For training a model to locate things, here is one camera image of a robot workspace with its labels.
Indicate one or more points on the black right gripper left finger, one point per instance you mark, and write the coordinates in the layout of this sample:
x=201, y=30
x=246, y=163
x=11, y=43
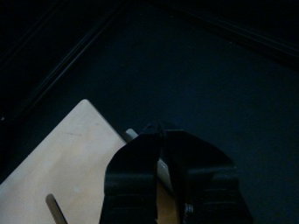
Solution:
x=130, y=175

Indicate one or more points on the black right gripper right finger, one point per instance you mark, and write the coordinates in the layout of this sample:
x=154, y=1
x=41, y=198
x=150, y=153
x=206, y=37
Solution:
x=202, y=175

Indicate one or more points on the light wooden toy box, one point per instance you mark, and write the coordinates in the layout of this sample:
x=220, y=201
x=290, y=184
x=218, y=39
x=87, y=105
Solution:
x=66, y=163

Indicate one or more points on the black frame rail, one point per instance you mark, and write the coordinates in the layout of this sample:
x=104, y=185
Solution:
x=70, y=58
x=249, y=38

